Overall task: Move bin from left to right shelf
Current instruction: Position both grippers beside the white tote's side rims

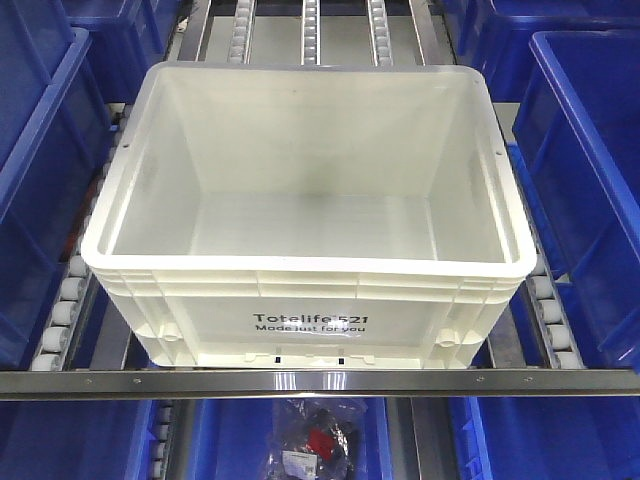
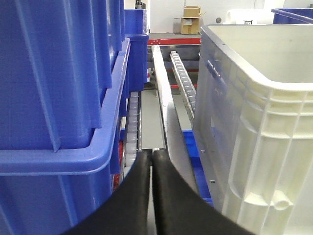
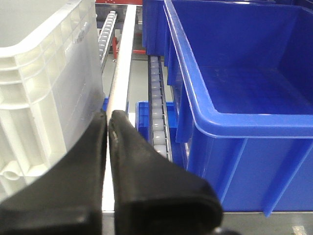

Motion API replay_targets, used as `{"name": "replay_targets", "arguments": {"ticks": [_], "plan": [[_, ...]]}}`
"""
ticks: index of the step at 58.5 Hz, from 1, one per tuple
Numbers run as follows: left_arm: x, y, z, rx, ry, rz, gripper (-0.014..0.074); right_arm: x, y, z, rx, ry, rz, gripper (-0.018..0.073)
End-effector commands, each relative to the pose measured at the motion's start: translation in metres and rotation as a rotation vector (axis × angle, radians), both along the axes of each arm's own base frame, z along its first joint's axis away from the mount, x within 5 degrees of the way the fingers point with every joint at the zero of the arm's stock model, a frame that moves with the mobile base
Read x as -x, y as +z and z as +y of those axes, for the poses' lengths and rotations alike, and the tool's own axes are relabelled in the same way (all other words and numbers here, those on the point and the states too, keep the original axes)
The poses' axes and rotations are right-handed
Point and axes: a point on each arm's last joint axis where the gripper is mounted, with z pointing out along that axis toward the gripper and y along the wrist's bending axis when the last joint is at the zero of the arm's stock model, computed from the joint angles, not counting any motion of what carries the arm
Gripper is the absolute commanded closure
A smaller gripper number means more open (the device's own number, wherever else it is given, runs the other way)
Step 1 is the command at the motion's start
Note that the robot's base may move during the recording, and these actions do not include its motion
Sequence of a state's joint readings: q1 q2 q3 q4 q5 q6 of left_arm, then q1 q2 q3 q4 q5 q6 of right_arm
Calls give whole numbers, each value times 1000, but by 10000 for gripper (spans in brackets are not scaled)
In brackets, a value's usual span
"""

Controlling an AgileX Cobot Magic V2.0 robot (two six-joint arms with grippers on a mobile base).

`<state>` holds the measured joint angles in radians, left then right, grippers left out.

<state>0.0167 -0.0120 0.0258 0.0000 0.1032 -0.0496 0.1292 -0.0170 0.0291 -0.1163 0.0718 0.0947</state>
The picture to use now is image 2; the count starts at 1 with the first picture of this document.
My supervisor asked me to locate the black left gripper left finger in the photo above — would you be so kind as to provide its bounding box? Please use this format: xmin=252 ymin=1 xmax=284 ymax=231
xmin=65 ymin=150 xmax=152 ymax=235

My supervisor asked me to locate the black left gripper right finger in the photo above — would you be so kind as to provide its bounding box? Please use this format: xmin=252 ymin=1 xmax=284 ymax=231
xmin=153 ymin=150 xmax=250 ymax=235

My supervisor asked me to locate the white plastic tote bin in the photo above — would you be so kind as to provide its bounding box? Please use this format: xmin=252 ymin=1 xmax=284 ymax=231
xmin=193 ymin=24 xmax=313 ymax=235

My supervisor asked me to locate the large blue bin left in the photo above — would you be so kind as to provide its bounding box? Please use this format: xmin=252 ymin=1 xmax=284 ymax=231
xmin=0 ymin=0 xmax=130 ymax=235

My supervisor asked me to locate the blue bin behind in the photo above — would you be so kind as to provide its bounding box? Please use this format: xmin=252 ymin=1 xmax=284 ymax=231
xmin=124 ymin=9 xmax=149 ymax=92

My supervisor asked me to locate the blue bin far right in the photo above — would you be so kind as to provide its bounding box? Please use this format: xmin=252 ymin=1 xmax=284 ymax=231
xmin=271 ymin=8 xmax=313 ymax=24

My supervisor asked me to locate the white roller track left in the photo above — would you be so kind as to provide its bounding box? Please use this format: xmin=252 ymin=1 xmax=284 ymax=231
xmin=120 ymin=92 xmax=141 ymax=182

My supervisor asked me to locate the white roller track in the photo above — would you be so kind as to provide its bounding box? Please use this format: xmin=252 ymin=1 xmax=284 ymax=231
xmin=120 ymin=92 xmax=141 ymax=182
xmin=170 ymin=51 xmax=196 ymax=122

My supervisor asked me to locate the white roller track centre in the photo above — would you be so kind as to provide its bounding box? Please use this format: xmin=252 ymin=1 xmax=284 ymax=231
xmin=170 ymin=51 xmax=196 ymax=122

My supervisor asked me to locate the open cardboard box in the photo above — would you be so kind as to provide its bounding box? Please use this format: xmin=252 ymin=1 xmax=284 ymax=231
xmin=173 ymin=6 xmax=205 ymax=34

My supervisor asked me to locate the white divider rail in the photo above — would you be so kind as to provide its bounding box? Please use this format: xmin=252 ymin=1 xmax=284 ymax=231
xmin=151 ymin=45 xmax=175 ymax=108

